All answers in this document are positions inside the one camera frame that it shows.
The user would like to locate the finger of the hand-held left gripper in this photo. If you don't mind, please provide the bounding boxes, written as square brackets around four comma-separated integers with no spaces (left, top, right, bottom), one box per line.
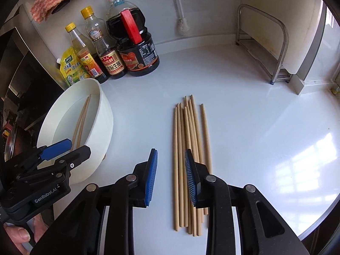
[4,139,73,170]
[16,145,91,184]

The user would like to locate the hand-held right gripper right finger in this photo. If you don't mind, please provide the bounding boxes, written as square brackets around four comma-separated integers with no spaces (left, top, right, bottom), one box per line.
[184,149,311,255]

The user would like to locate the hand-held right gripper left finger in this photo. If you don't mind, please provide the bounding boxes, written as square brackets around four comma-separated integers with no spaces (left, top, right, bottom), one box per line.
[30,148,158,255]

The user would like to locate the pile of wooden chopsticks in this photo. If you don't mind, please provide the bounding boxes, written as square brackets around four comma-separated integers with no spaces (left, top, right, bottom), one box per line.
[172,94,213,237]

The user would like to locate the white plastic bowl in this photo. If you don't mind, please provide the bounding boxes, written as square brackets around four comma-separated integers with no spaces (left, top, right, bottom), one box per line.
[36,78,114,185]

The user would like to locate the tan wooden chopstick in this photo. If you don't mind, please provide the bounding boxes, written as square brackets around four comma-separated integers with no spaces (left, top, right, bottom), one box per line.
[75,94,92,150]
[71,96,89,148]

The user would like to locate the person's left hand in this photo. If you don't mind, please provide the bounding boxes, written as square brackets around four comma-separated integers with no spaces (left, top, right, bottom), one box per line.
[4,214,50,251]

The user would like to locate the yellow seasoning pouch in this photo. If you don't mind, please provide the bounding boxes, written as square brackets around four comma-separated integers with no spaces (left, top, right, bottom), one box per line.
[56,46,91,88]

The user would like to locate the yellow-capped vinegar bottle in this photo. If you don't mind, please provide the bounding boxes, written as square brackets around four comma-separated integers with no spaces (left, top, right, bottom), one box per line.
[65,22,109,85]

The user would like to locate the glass soy sauce bottle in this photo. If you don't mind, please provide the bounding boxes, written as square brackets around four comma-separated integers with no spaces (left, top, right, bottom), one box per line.
[80,6,127,80]

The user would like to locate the large dark soy sauce jug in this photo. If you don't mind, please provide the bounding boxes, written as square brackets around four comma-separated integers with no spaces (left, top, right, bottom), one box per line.
[106,0,160,78]

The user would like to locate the pink striped cloth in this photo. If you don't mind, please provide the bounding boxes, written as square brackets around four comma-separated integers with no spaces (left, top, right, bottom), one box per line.
[30,0,83,23]

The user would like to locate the white dish brush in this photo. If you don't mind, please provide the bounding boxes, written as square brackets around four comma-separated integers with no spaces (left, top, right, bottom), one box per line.
[170,0,192,35]

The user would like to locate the stainless steel rack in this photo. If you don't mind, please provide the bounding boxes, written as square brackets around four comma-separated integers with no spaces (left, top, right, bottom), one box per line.
[235,3,291,86]

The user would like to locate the white cutting board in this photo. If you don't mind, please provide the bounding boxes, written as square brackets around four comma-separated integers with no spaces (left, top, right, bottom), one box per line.
[240,0,327,75]

